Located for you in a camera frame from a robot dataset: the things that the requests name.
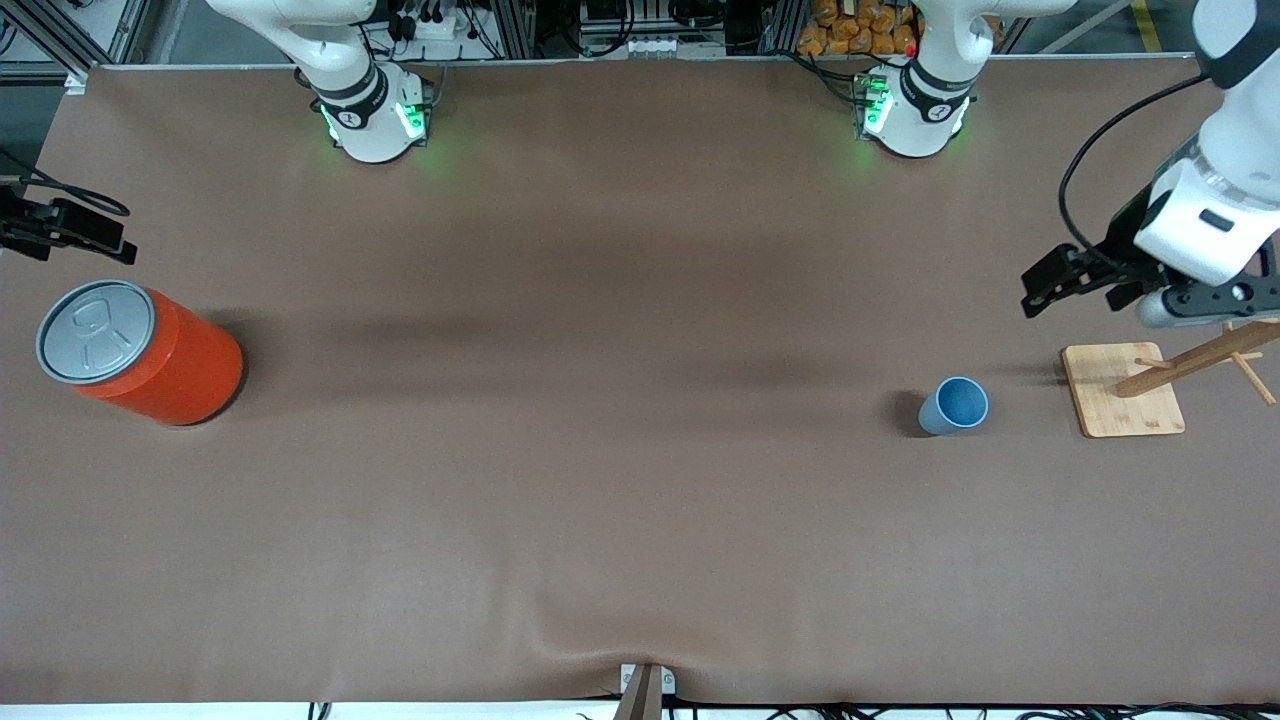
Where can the wooden cup rack with pegs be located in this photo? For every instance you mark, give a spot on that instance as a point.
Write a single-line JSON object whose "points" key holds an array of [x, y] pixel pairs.
{"points": [[1120, 395]]}

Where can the metal table edge bracket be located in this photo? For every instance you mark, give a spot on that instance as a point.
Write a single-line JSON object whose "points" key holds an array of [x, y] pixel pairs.
{"points": [[648, 690]]}

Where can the light blue plastic cup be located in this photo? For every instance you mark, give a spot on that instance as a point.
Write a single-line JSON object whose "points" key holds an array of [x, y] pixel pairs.
{"points": [[960, 405]]}

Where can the white terminal block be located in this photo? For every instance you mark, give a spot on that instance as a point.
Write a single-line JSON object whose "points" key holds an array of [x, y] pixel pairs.
{"points": [[660, 47]]}

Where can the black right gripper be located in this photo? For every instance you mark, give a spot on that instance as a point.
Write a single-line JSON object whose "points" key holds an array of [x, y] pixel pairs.
{"points": [[42, 226]]}

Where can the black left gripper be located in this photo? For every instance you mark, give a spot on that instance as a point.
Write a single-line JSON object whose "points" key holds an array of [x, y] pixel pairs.
{"points": [[1119, 248]]}

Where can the white power strip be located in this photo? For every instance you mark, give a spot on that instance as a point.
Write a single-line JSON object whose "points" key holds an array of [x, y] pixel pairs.
{"points": [[440, 28]]}

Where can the orange snack bags pile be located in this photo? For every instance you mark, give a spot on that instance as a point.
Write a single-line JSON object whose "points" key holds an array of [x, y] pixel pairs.
{"points": [[850, 30]]}

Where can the orange can with grey lid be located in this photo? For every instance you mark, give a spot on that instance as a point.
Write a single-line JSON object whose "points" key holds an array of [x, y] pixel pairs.
{"points": [[170, 370]]}

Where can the brown table mat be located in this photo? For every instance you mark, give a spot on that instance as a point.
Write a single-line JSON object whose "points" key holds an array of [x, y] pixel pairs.
{"points": [[640, 400]]}

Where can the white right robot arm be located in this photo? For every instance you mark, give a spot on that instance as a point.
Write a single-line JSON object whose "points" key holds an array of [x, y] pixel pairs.
{"points": [[370, 130]]}

